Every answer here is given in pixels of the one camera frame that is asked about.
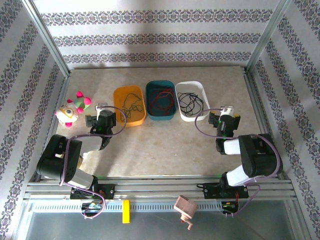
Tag green cable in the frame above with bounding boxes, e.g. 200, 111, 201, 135
119, 91, 144, 124

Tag yellow plastic bin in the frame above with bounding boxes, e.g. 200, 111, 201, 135
112, 85, 147, 128

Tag white plastic bin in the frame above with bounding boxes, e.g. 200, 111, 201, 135
174, 80, 211, 123

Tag white green pink plush toy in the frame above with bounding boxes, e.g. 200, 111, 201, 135
54, 90, 92, 129

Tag teal plastic bin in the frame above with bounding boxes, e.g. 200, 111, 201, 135
145, 79, 178, 122

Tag yellow plastic block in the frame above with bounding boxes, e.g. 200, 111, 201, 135
121, 199, 131, 224

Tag grey metal shelf panel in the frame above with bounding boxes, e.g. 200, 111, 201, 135
23, 211, 298, 240

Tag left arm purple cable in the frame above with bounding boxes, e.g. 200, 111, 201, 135
59, 106, 128, 220

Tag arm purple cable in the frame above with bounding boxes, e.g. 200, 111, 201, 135
194, 108, 282, 219
59, 106, 128, 220

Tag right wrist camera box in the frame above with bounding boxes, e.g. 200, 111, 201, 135
219, 104, 235, 116

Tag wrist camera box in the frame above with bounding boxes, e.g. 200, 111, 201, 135
219, 104, 235, 116
95, 102, 109, 113

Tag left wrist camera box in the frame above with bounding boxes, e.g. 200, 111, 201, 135
95, 102, 109, 113

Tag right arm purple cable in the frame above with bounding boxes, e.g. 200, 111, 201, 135
194, 108, 282, 219

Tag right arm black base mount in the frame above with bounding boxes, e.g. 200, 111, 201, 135
196, 181, 250, 200

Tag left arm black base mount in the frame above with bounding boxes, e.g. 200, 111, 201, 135
69, 183, 116, 201

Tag aluminium extrusion base frame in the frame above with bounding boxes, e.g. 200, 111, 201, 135
22, 66, 298, 205

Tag aluminium frame post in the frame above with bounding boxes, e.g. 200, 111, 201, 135
21, 0, 72, 77
245, 0, 293, 74

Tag grey slotted cable duct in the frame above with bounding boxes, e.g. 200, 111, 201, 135
32, 201, 241, 214

